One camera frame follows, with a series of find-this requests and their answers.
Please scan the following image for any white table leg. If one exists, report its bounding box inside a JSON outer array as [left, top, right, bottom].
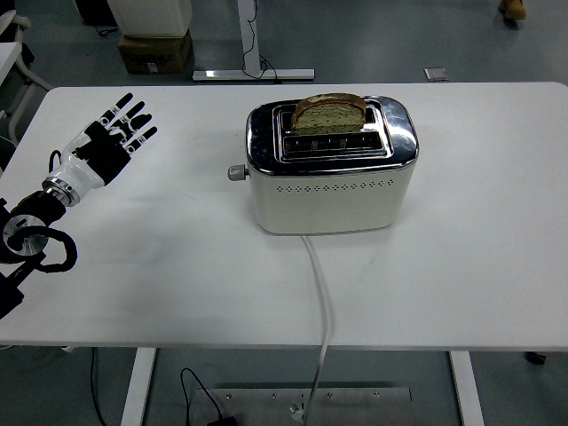
[[447, 350, 485, 426], [119, 347, 157, 426]]

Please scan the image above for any black equipment case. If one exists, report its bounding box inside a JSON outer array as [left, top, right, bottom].
[[75, 0, 119, 27]]

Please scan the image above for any thin black floor cable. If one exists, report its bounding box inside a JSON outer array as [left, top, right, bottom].
[[241, 0, 285, 84]]

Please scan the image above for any cream and chrome toaster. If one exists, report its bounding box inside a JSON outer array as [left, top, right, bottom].
[[245, 94, 421, 236]]

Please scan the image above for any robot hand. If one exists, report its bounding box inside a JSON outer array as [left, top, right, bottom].
[[46, 91, 159, 201]]

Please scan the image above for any black cable with adapter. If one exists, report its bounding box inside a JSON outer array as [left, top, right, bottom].
[[179, 367, 239, 426]]

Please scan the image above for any black hanging cable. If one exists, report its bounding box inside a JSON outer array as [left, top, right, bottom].
[[90, 347, 110, 426]]

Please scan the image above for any brown cardboard box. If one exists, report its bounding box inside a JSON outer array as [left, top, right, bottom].
[[117, 29, 194, 75]]

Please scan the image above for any white plastic container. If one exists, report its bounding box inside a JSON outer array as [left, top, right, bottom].
[[106, 0, 194, 39]]

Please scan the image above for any white desk leg with foot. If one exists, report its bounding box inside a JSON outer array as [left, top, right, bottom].
[[192, 0, 316, 83]]

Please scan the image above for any person's foot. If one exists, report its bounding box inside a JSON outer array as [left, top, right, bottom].
[[497, 0, 528, 21]]

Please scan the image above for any brown bread slice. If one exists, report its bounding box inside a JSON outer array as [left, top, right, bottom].
[[290, 92, 368, 137]]

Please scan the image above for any white furniture frame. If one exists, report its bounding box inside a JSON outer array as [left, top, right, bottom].
[[0, 9, 55, 147]]

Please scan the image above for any grey metal plate with screws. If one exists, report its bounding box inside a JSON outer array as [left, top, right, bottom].
[[194, 386, 414, 426]]

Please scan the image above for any white power cable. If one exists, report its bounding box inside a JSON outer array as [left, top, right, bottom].
[[288, 233, 335, 422]]

